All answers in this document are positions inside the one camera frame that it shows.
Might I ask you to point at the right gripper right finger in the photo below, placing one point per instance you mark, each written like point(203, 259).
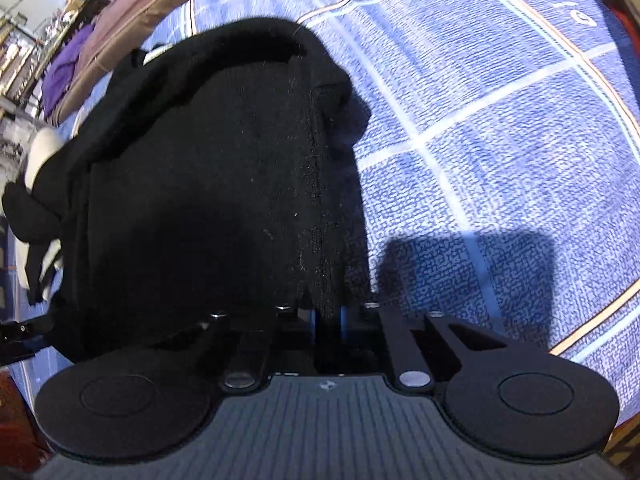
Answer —
point(419, 352)

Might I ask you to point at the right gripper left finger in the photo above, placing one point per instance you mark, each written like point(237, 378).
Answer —
point(242, 352)

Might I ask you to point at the black sock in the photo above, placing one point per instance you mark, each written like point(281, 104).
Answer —
point(207, 179)

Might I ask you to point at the blue checked bed sheet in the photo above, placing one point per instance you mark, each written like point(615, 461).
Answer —
point(497, 178)

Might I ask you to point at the purple garment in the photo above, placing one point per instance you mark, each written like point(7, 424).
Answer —
point(60, 72)

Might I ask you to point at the pink brown duvet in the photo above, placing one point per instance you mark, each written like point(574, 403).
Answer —
point(119, 28)

